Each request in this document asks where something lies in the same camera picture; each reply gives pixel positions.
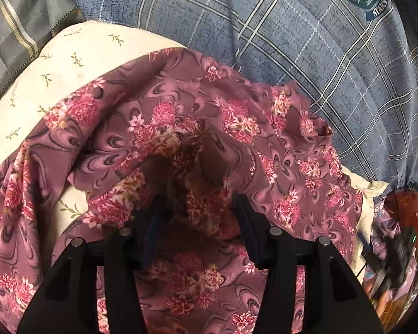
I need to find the grey-blue striped pillow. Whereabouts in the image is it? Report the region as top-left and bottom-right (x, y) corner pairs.
(0, 0), (87, 114)

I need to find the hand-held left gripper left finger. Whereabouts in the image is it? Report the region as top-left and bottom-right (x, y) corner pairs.
(17, 194), (175, 334)

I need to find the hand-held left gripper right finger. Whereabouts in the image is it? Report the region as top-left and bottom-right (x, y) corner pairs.
(232, 193), (385, 334)

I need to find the blue plaid quilt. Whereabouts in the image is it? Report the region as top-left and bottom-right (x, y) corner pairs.
(61, 0), (418, 197)

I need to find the lilac floral garment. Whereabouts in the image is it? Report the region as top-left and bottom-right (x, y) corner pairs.
(360, 212), (418, 307)

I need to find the mauve floral garment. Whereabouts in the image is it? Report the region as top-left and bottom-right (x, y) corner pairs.
(0, 47), (364, 334)

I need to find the brown wooden furniture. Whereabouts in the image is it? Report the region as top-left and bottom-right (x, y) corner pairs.
(369, 285), (418, 332)

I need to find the cream leaf-print pillow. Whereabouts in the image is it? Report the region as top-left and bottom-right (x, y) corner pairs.
(0, 20), (389, 251)

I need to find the red-brown cloth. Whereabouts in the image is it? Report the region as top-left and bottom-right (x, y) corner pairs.
(383, 191), (418, 249)

